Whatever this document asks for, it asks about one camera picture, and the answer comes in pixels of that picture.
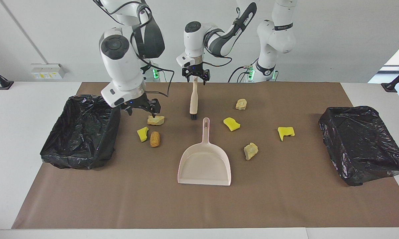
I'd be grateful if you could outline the beige hand brush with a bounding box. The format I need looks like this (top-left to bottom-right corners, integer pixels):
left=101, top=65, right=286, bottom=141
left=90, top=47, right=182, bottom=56
left=190, top=77, right=199, bottom=120

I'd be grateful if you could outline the yellow sponge piece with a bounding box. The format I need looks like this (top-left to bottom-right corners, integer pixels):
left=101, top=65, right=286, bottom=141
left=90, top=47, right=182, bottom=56
left=278, top=126, right=295, bottom=141
left=137, top=126, right=149, bottom=142
left=223, top=117, right=241, bottom=132

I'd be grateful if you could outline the pale pink plastic dustpan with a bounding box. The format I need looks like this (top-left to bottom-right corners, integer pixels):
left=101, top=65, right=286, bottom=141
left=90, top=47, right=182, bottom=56
left=177, top=117, right=232, bottom=186

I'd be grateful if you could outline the black bag lined bin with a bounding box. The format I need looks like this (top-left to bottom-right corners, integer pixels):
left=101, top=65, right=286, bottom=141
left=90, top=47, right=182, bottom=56
left=318, top=106, right=399, bottom=186
left=40, top=95, right=121, bottom=170

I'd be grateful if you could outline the brown table mat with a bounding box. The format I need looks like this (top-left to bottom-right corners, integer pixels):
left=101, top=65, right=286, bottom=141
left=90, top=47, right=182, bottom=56
left=12, top=82, right=399, bottom=229

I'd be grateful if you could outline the black clamp stand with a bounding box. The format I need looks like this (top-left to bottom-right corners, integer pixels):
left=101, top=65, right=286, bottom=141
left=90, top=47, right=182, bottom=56
left=381, top=64, right=399, bottom=93
left=0, top=64, right=14, bottom=90

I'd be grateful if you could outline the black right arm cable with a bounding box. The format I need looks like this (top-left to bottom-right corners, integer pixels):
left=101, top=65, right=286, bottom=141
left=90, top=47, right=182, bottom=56
left=97, top=0, right=175, bottom=98

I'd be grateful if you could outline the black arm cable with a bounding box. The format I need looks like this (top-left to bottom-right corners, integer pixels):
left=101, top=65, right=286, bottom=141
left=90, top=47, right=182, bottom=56
left=201, top=7, right=240, bottom=67
left=97, top=0, right=175, bottom=98

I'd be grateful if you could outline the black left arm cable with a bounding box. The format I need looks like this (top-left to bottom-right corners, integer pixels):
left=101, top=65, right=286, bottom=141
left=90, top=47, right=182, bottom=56
left=201, top=7, right=240, bottom=67

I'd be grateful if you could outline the black base cable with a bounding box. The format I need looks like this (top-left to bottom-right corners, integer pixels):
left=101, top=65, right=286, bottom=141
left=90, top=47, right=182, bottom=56
left=228, top=65, right=253, bottom=82

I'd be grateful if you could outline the white wall socket box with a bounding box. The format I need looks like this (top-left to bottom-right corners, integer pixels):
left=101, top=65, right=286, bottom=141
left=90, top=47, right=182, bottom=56
left=31, top=64, right=66, bottom=80

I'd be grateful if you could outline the white wall cable duct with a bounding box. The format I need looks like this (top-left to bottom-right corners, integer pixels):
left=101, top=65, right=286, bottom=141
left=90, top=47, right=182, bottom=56
left=0, top=0, right=49, bottom=65

